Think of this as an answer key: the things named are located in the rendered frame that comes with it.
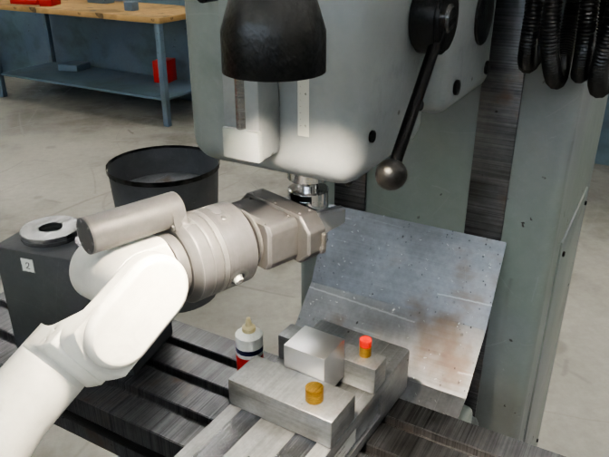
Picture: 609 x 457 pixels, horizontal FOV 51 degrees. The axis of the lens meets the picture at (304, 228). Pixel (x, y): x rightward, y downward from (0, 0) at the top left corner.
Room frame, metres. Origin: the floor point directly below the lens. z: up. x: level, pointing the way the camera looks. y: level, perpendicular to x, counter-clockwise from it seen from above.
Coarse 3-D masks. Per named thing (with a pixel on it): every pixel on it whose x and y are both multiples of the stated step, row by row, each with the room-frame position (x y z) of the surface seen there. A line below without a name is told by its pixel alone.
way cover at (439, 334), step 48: (336, 240) 1.04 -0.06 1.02; (384, 240) 1.00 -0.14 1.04; (432, 240) 0.97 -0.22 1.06; (480, 240) 0.94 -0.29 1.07; (336, 288) 1.00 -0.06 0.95; (384, 288) 0.96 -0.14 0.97; (432, 288) 0.93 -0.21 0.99; (480, 288) 0.90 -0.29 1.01; (384, 336) 0.91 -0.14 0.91; (432, 336) 0.88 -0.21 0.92; (480, 336) 0.86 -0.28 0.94; (432, 384) 0.82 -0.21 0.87
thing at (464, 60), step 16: (464, 0) 0.74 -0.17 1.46; (480, 0) 0.78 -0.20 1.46; (496, 0) 0.86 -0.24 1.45; (464, 16) 0.74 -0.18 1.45; (480, 16) 0.79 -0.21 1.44; (464, 32) 0.75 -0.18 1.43; (480, 32) 0.79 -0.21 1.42; (464, 48) 0.75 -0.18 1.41; (480, 48) 0.82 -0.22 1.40; (448, 64) 0.72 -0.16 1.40; (464, 64) 0.76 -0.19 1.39; (480, 64) 0.83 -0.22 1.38; (432, 80) 0.72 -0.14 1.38; (448, 80) 0.72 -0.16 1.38; (464, 80) 0.77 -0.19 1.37; (480, 80) 0.84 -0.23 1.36; (432, 96) 0.72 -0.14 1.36; (448, 96) 0.72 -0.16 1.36; (432, 112) 0.73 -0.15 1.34
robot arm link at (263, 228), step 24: (264, 192) 0.68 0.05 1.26; (216, 216) 0.58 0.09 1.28; (240, 216) 0.59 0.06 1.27; (264, 216) 0.62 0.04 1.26; (288, 216) 0.62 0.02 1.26; (312, 216) 0.62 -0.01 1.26; (240, 240) 0.57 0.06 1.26; (264, 240) 0.59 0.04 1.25; (288, 240) 0.60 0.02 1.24; (312, 240) 0.60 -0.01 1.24; (240, 264) 0.56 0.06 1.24; (264, 264) 0.59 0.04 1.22
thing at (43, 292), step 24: (48, 216) 0.97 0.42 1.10; (24, 240) 0.86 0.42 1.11; (48, 240) 0.85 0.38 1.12; (72, 240) 0.87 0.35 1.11; (0, 264) 0.85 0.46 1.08; (24, 264) 0.84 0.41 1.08; (48, 264) 0.82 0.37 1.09; (24, 288) 0.84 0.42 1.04; (48, 288) 0.83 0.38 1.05; (72, 288) 0.81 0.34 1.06; (24, 312) 0.85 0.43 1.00; (48, 312) 0.83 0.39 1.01; (72, 312) 0.82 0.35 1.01; (24, 336) 0.85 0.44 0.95; (168, 336) 0.88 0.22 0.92; (144, 360) 0.81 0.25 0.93
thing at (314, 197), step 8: (296, 184) 0.69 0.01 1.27; (320, 184) 0.69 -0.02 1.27; (288, 192) 0.67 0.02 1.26; (296, 192) 0.66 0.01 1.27; (304, 192) 0.66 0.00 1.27; (312, 192) 0.66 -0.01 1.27; (320, 192) 0.66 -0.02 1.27; (328, 192) 0.68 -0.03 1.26; (296, 200) 0.66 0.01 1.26; (304, 200) 0.66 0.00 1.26; (312, 200) 0.66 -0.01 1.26; (320, 200) 0.66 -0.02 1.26
